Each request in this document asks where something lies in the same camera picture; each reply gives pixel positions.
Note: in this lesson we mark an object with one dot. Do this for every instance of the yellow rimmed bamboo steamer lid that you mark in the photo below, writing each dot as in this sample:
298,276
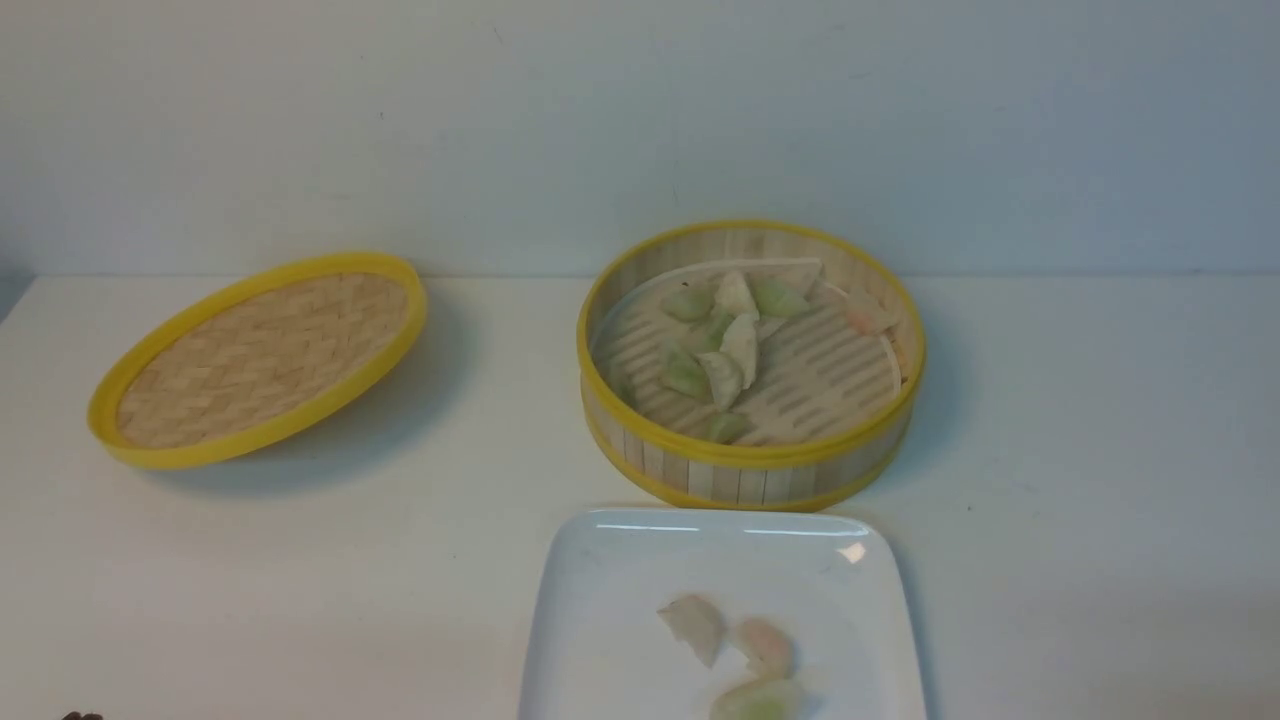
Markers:
259,361

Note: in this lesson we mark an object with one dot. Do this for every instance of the white square plate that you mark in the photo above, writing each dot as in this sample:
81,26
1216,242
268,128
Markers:
598,650

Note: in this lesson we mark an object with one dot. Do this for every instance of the yellow rimmed bamboo steamer basket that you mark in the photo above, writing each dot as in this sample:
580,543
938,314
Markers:
830,408

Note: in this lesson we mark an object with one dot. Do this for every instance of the pink dumpling on plate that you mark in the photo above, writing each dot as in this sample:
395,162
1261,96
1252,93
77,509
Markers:
768,651

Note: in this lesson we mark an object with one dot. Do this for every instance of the white dumpling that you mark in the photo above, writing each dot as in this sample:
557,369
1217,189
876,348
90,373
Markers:
724,377
734,296
740,342
695,621

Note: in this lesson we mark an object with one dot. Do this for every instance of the white steamer liner paper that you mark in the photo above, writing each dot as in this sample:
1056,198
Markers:
868,312

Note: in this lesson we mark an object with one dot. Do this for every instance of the white dumpling on plate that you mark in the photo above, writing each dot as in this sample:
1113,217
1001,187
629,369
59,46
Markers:
695,621

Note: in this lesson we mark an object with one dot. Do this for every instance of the green dumpling on plate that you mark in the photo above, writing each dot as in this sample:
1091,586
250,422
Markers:
764,698

